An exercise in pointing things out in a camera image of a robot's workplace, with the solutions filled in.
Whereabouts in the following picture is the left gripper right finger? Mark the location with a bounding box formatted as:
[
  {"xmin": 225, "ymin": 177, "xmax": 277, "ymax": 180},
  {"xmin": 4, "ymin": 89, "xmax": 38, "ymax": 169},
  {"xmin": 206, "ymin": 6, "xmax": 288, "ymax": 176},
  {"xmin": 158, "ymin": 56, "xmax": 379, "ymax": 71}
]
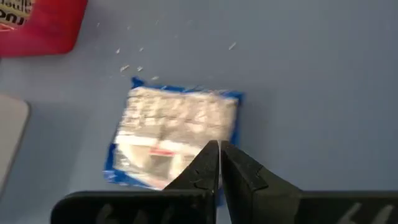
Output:
[{"xmin": 221, "ymin": 140, "xmax": 398, "ymax": 224}]

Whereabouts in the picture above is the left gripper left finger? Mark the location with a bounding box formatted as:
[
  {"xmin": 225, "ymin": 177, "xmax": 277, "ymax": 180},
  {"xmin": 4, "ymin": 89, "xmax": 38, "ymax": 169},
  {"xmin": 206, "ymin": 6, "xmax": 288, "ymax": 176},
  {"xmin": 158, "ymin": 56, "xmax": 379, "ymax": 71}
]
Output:
[{"xmin": 51, "ymin": 140, "xmax": 220, "ymax": 224}]

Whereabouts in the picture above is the blue soy sauce ramen pack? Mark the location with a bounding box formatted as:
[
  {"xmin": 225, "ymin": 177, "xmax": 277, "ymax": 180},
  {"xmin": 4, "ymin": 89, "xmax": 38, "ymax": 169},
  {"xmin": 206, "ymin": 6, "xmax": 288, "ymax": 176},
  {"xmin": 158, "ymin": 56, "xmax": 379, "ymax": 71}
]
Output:
[{"xmin": 103, "ymin": 76, "xmax": 245, "ymax": 207}]

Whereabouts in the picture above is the blue-grey table mat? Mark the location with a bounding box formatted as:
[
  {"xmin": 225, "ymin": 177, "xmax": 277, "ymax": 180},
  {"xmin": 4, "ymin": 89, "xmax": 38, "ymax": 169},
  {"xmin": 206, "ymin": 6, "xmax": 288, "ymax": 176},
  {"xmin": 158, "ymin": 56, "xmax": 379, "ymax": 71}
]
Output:
[{"xmin": 0, "ymin": 0, "xmax": 398, "ymax": 224}]

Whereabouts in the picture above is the white plastic bin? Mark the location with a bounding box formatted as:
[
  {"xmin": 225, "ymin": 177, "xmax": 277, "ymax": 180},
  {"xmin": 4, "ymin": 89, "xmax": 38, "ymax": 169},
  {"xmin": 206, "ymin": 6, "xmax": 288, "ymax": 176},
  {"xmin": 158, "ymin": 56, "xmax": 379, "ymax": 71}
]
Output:
[{"xmin": 0, "ymin": 95, "xmax": 31, "ymax": 195}]

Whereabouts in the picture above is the pink plastic bin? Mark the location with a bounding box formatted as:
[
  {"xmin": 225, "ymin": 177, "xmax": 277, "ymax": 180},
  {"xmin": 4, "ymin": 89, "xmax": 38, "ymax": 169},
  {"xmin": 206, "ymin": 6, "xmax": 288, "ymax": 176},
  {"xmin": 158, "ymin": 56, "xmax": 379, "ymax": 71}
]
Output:
[{"xmin": 0, "ymin": 0, "xmax": 90, "ymax": 57}]

